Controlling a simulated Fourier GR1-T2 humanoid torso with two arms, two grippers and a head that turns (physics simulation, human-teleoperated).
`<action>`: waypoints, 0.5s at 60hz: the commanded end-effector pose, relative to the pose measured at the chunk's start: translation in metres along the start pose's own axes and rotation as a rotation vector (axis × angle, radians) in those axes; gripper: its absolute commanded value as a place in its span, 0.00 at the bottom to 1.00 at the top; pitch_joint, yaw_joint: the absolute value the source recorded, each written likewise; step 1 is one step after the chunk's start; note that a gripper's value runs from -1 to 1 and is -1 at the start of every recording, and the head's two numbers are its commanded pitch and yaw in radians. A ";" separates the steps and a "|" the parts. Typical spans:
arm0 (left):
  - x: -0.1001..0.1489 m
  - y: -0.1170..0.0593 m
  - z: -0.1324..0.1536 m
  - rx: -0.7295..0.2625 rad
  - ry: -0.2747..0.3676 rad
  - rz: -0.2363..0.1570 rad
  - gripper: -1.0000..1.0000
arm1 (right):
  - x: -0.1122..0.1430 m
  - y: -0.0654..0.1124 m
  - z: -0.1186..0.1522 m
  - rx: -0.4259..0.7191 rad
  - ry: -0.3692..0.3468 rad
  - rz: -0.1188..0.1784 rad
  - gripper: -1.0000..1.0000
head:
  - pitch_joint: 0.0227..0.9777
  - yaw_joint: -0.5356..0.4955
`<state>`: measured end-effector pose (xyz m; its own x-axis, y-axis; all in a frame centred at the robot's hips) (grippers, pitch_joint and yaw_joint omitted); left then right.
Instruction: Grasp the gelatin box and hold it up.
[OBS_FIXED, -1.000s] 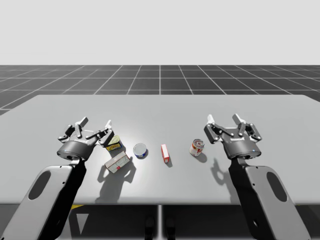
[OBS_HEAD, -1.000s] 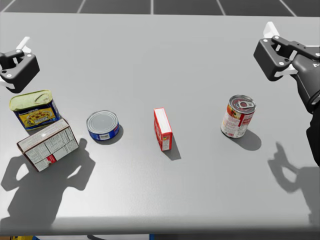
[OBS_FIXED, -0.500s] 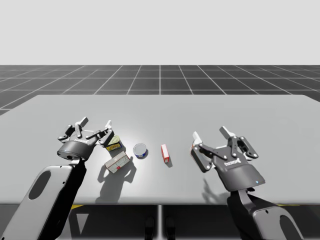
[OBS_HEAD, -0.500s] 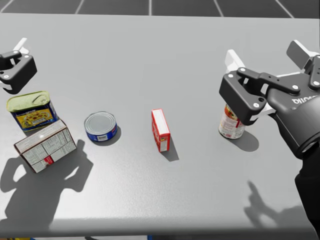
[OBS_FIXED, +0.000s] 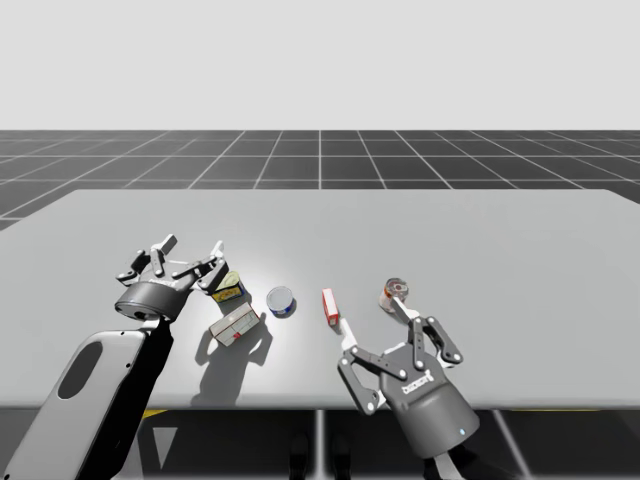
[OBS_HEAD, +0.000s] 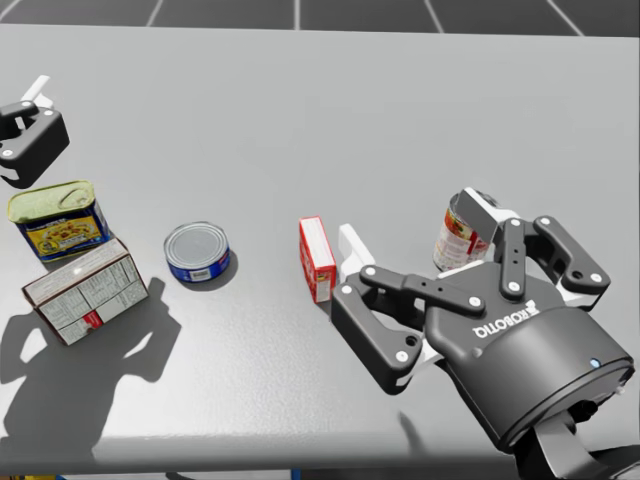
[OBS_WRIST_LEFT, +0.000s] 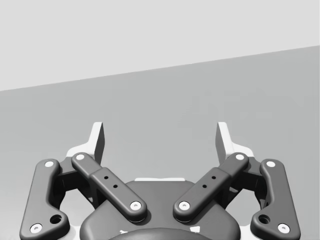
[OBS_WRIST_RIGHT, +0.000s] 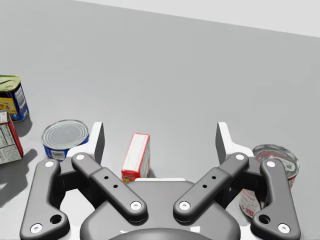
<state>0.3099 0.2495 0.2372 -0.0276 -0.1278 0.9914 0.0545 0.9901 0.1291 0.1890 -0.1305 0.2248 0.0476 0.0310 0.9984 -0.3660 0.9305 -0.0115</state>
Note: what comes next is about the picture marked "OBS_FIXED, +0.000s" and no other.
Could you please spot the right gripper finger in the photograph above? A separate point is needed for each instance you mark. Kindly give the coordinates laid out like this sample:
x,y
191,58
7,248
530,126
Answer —
x,y
417,325
356,361

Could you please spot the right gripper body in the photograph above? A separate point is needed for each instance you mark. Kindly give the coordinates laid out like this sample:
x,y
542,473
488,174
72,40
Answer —
x,y
432,405

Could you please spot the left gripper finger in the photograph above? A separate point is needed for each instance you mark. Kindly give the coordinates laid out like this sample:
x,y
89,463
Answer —
x,y
210,270
159,252

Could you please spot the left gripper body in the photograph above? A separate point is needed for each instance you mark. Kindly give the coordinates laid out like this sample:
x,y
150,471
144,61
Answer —
x,y
152,300

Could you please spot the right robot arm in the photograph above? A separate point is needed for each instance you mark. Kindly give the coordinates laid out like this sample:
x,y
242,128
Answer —
x,y
442,465

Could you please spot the green and blue rectangular can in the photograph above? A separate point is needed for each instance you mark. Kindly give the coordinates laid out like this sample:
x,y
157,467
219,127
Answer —
x,y
229,289

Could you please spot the red and white carton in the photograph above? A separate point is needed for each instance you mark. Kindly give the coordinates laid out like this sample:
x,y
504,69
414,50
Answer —
x,y
235,325

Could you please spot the blue flat can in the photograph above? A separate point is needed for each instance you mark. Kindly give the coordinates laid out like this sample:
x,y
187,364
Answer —
x,y
281,301

